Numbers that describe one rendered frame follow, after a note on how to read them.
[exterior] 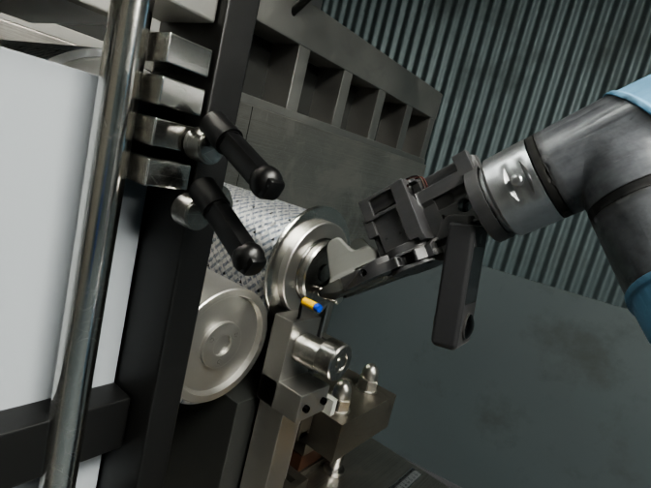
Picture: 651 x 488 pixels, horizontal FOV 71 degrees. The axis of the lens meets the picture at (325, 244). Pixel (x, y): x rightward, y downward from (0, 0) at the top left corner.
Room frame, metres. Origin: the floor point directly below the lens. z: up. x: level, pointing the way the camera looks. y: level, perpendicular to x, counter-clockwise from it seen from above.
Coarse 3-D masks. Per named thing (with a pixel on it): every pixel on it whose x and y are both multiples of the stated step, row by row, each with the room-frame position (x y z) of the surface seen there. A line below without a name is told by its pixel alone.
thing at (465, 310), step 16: (464, 224) 0.40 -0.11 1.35; (448, 240) 0.41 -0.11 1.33; (464, 240) 0.40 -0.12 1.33; (480, 240) 0.41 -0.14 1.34; (448, 256) 0.40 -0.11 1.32; (464, 256) 0.40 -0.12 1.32; (480, 256) 0.42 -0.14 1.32; (448, 272) 0.40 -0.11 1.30; (464, 272) 0.39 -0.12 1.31; (448, 288) 0.40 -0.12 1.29; (464, 288) 0.39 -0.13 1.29; (448, 304) 0.40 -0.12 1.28; (464, 304) 0.39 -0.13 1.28; (448, 320) 0.39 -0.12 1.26; (464, 320) 0.40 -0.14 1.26; (432, 336) 0.40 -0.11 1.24; (448, 336) 0.39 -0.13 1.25; (464, 336) 0.40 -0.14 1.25
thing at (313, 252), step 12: (324, 240) 0.51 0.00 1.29; (312, 252) 0.49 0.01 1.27; (324, 252) 0.50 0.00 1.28; (300, 264) 0.49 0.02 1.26; (312, 264) 0.49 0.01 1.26; (324, 264) 0.51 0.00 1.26; (300, 276) 0.48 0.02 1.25; (312, 276) 0.49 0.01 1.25; (324, 276) 0.51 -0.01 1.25; (300, 288) 0.48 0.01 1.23; (312, 288) 0.49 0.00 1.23
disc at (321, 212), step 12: (300, 216) 0.49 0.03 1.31; (312, 216) 0.50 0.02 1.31; (324, 216) 0.52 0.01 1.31; (336, 216) 0.54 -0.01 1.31; (288, 228) 0.47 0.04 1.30; (300, 228) 0.49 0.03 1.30; (288, 240) 0.48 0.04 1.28; (348, 240) 0.57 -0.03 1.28; (276, 252) 0.46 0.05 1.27; (276, 264) 0.47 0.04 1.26; (264, 276) 0.46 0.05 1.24; (276, 276) 0.47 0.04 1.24; (264, 288) 0.46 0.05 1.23; (276, 288) 0.48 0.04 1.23; (276, 300) 0.48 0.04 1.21; (276, 312) 0.48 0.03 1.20
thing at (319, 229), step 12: (312, 228) 0.49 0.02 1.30; (324, 228) 0.51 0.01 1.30; (336, 228) 0.53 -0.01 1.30; (300, 240) 0.48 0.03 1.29; (312, 240) 0.49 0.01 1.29; (288, 252) 0.47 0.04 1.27; (300, 252) 0.48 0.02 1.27; (288, 264) 0.47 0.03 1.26; (288, 276) 0.47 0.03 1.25; (288, 288) 0.48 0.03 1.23; (288, 300) 0.48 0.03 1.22; (300, 300) 0.50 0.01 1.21; (324, 300) 0.54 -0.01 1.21
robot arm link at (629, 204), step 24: (624, 192) 0.32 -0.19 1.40; (648, 192) 0.31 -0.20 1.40; (600, 216) 0.34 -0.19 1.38; (624, 216) 0.32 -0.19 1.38; (648, 216) 0.31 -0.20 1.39; (600, 240) 0.34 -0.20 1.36; (624, 240) 0.32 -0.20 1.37; (648, 240) 0.30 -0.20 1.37; (624, 264) 0.32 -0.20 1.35; (648, 264) 0.30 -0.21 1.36; (624, 288) 0.32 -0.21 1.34; (648, 288) 0.30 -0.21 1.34; (648, 312) 0.30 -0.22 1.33; (648, 336) 0.30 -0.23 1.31
